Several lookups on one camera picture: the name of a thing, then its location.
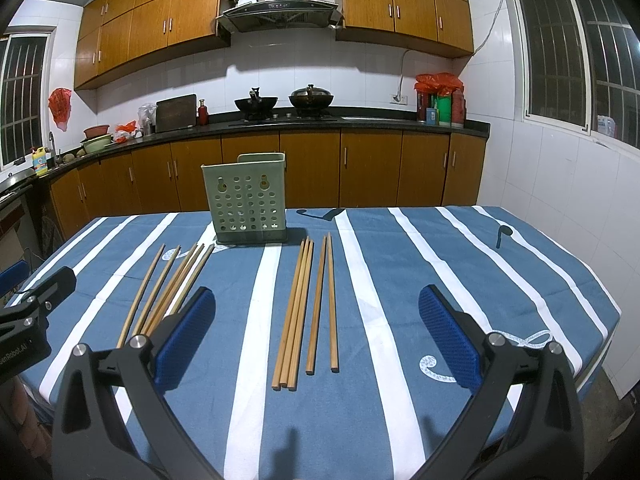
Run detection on wooden chopstick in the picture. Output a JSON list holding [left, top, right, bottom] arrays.
[[280, 237, 310, 387], [132, 245, 181, 335], [168, 244, 215, 315], [116, 244, 165, 348], [286, 237, 314, 391], [141, 244, 198, 335], [146, 244, 204, 336], [328, 234, 340, 373], [271, 240, 306, 391], [305, 235, 328, 375]]

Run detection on yellow detergent bottle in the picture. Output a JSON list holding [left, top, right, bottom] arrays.
[[32, 146, 49, 177]]

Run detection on stacked bowls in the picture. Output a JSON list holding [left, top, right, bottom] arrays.
[[81, 125, 113, 154]]

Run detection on blue white striped tablecloth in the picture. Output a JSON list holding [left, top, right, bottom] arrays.
[[22, 206, 620, 479]]

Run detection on dark cutting board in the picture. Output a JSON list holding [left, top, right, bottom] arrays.
[[155, 94, 196, 133]]

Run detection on green perforated utensil holder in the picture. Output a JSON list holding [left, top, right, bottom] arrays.
[[201, 153, 286, 245]]

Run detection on black countertop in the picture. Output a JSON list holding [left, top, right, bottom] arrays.
[[1, 106, 490, 196]]

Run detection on left window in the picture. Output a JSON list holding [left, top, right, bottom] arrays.
[[1, 29, 50, 167]]

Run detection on window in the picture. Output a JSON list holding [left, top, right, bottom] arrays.
[[513, 0, 639, 148], [1, 29, 50, 167]]

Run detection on red bottle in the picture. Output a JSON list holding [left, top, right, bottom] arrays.
[[198, 99, 208, 126]]

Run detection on black wok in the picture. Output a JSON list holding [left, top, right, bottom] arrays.
[[234, 87, 278, 122]]

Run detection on lower wooden cabinets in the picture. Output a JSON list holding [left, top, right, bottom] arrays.
[[49, 128, 487, 238]]

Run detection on wooden cabinets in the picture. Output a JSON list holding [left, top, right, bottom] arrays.
[[49, 128, 487, 238], [74, 0, 474, 90]]

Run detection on upper wooden cabinets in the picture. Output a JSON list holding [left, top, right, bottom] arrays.
[[74, 0, 474, 90]]

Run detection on black lidded pot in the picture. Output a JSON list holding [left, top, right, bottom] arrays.
[[288, 84, 334, 118]]

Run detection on black range hood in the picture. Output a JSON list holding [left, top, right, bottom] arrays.
[[214, 0, 345, 35]]

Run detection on right window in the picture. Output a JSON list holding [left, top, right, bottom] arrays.
[[513, 0, 639, 148]]

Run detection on red plastic bag on wall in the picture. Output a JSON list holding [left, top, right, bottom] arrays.
[[48, 88, 73, 132]]

